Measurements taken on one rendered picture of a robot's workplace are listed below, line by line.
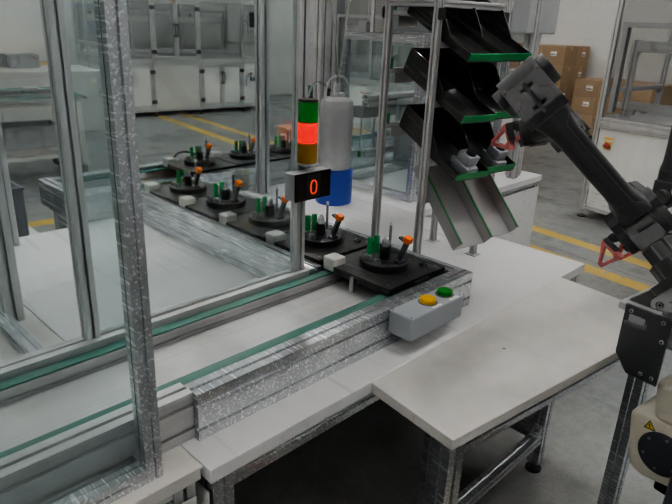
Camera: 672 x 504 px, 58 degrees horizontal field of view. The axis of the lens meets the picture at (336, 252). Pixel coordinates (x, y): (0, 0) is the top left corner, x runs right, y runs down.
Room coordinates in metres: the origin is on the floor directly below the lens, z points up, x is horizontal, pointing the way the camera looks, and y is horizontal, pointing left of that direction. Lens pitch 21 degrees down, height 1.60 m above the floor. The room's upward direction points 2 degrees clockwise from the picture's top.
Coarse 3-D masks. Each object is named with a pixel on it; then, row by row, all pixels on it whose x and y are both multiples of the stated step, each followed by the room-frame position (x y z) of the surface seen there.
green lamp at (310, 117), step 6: (300, 102) 1.50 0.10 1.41; (300, 108) 1.49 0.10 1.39; (306, 108) 1.49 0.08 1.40; (312, 108) 1.49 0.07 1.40; (300, 114) 1.49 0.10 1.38; (306, 114) 1.49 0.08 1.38; (312, 114) 1.49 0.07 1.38; (300, 120) 1.49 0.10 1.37; (306, 120) 1.49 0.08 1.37; (312, 120) 1.49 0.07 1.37
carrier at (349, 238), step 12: (312, 216) 1.78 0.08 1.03; (312, 228) 1.78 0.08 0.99; (324, 228) 1.74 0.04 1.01; (312, 240) 1.68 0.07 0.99; (324, 240) 1.69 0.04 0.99; (336, 240) 1.70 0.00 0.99; (348, 240) 1.75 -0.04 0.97; (312, 252) 1.64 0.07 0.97; (324, 252) 1.64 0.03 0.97; (336, 252) 1.64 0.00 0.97; (348, 252) 1.66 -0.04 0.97
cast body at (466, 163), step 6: (462, 150) 1.71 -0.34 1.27; (468, 150) 1.70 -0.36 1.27; (474, 150) 1.71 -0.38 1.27; (456, 156) 1.75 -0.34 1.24; (462, 156) 1.70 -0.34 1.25; (468, 156) 1.69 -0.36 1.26; (474, 156) 1.69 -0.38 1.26; (456, 162) 1.72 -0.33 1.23; (462, 162) 1.70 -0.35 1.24; (468, 162) 1.68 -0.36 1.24; (474, 162) 1.70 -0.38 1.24; (456, 168) 1.71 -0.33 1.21; (462, 168) 1.70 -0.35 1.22; (468, 168) 1.69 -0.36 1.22; (474, 168) 1.70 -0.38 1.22
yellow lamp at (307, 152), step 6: (300, 144) 1.49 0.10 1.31; (306, 144) 1.49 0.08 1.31; (312, 144) 1.49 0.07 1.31; (300, 150) 1.49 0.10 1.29; (306, 150) 1.49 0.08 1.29; (312, 150) 1.49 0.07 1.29; (300, 156) 1.49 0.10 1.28; (306, 156) 1.49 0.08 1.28; (312, 156) 1.49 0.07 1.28; (300, 162) 1.49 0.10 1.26; (306, 162) 1.49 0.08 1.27; (312, 162) 1.49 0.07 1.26
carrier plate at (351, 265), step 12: (360, 252) 1.65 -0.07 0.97; (348, 264) 1.56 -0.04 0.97; (432, 264) 1.58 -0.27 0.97; (348, 276) 1.50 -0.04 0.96; (360, 276) 1.48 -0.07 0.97; (372, 276) 1.48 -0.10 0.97; (384, 276) 1.48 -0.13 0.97; (396, 276) 1.49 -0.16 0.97; (408, 276) 1.49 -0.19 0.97; (420, 276) 1.49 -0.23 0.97; (432, 276) 1.53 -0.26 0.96; (372, 288) 1.44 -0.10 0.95; (384, 288) 1.41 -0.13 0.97; (396, 288) 1.42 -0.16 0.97
